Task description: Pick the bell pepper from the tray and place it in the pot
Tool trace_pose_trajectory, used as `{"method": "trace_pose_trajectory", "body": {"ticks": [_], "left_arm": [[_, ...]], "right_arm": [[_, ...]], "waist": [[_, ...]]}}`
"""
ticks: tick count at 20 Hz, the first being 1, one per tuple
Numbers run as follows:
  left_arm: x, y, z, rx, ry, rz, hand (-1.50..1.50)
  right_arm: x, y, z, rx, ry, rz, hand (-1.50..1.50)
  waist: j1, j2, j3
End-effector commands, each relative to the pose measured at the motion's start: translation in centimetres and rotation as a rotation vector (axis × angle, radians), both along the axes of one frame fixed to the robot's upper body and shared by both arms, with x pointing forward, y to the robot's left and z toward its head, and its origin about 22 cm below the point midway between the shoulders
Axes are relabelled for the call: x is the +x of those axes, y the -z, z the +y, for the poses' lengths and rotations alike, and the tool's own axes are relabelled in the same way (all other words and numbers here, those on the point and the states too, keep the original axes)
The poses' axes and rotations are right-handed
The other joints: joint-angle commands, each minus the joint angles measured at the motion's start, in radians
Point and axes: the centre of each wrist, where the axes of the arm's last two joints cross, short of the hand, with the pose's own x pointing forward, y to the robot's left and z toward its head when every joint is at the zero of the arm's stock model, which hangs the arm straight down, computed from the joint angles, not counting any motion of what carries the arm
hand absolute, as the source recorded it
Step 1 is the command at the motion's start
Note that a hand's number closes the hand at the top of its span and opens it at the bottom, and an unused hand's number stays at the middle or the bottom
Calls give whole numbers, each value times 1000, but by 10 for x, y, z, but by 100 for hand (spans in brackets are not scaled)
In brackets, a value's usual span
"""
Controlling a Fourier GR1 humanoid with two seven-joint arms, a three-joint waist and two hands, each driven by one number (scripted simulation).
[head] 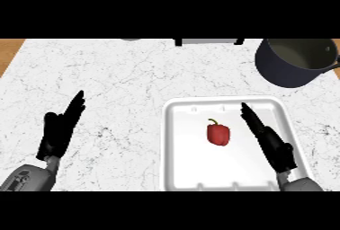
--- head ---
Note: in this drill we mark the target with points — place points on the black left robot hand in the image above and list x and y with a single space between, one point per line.
60 131

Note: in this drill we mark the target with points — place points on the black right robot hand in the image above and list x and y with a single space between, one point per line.
274 146

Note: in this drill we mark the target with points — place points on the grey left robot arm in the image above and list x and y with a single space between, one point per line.
31 177

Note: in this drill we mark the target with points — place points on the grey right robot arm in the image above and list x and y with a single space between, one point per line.
296 182

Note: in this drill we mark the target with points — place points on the white rectangular tray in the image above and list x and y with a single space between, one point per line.
230 167

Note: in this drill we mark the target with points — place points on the red bell pepper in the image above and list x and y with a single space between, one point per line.
218 134

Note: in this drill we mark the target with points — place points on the dark grey pot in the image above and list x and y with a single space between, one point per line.
296 60

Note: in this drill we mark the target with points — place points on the small grey object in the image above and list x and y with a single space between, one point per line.
131 39

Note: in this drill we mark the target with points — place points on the pale grey appliance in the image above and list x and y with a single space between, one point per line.
207 41

